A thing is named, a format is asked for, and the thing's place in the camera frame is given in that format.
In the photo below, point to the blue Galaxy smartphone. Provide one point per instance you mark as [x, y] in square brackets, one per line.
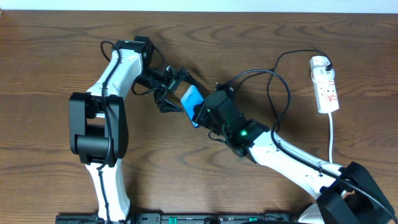
[191, 98]

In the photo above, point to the white power strip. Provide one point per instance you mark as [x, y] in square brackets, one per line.
[324, 85]

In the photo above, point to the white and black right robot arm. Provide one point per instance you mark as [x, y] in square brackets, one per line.
[342, 194]

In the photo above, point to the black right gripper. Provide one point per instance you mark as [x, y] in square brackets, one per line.
[204, 113]

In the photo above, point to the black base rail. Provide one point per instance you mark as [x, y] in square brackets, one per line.
[156, 218]

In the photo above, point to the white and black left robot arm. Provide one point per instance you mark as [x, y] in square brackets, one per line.
[98, 124]

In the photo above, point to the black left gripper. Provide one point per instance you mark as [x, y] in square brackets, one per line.
[170, 86]

